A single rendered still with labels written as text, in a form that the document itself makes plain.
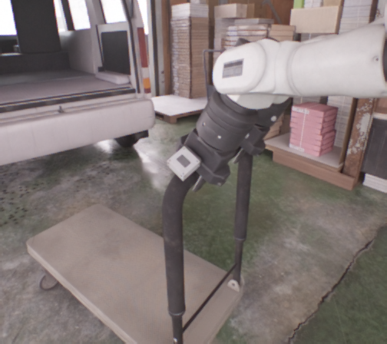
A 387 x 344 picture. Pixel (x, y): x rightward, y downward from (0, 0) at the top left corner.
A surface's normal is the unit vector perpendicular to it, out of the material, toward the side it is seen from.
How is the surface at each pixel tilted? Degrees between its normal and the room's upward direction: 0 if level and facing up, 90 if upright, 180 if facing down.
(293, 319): 0
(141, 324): 0
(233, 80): 76
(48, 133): 87
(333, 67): 95
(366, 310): 0
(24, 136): 87
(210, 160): 90
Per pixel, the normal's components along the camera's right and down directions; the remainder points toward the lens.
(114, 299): 0.00, -0.92
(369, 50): -0.86, -0.07
